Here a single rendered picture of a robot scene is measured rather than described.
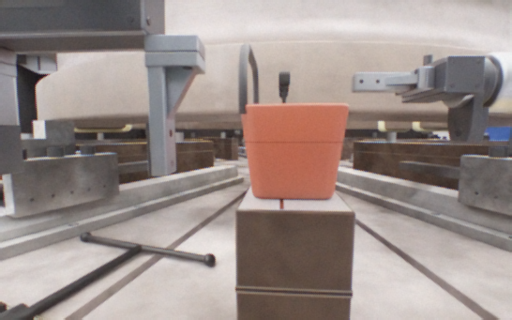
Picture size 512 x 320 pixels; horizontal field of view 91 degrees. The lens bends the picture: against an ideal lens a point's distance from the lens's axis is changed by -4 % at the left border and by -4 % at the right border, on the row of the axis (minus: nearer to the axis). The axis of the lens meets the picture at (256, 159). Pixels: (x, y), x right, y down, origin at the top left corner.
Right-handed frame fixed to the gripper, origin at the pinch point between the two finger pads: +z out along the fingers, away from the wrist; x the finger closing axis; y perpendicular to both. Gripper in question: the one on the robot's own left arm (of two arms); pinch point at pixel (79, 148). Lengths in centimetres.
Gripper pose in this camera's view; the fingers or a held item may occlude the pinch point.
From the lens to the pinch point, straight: 25.0
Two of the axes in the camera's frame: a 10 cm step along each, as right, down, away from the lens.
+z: 0.0, 9.9, 1.0
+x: -10.0, 0.0, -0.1
